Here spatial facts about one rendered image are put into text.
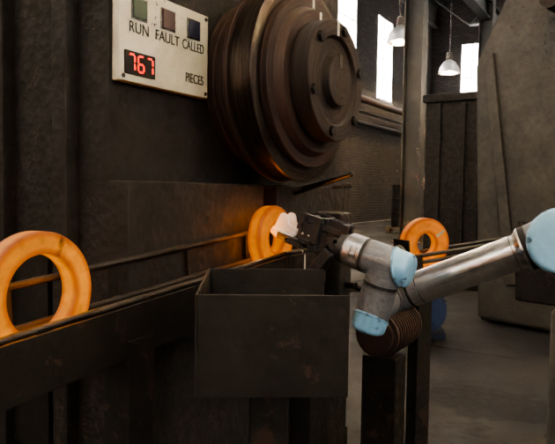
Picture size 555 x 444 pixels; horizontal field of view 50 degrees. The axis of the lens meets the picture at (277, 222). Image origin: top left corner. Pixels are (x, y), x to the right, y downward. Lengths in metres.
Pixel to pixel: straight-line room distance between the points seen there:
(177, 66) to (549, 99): 3.02
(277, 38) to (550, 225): 0.67
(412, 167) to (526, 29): 6.42
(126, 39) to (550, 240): 0.86
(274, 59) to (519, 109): 2.90
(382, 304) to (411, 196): 9.09
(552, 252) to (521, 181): 2.88
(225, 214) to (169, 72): 0.33
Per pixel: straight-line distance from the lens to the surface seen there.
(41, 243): 0.91
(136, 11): 1.22
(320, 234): 1.32
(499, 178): 4.05
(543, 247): 1.16
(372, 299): 1.26
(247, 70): 1.27
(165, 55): 1.27
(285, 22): 1.37
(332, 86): 1.38
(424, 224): 1.81
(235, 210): 1.37
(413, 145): 10.35
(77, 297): 0.96
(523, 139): 4.03
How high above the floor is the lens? 0.86
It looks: 3 degrees down
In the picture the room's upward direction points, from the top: 1 degrees clockwise
